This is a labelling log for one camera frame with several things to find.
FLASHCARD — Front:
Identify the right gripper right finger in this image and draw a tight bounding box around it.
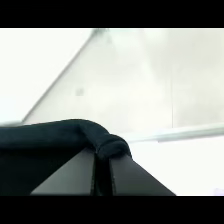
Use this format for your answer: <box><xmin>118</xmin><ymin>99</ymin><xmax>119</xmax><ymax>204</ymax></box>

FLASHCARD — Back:
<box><xmin>109</xmin><ymin>155</ymin><xmax>177</xmax><ymax>196</ymax></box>

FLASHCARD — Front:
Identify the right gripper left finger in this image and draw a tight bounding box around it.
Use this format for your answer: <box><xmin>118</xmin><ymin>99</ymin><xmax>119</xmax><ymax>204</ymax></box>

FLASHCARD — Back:
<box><xmin>30</xmin><ymin>147</ymin><xmax>97</xmax><ymax>196</ymax></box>

